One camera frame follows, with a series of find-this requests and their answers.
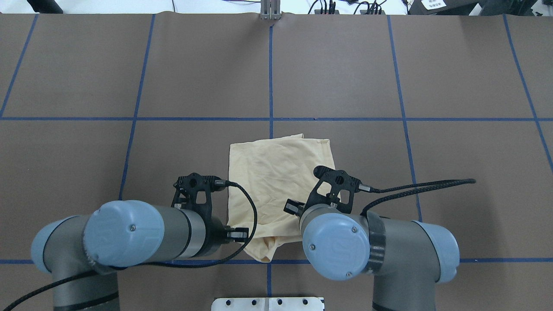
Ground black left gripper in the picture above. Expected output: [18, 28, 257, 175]
[203, 217, 249, 256]

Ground cream long-sleeve graphic shirt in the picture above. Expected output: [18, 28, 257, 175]
[228, 134, 335, 263]

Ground aluminium frame post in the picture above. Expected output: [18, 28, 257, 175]
[260, 0, 282, 20]

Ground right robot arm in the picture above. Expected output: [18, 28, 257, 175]
[284, 199, 460, 311]

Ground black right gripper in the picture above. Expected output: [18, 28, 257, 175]
[283, 199, 307, 219]

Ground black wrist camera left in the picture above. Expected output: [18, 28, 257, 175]
[171, 173, 219, 220]

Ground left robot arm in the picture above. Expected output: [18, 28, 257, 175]
[30, 200, 254, 311]

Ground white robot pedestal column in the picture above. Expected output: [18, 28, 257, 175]
[211, 296, 326, 311]

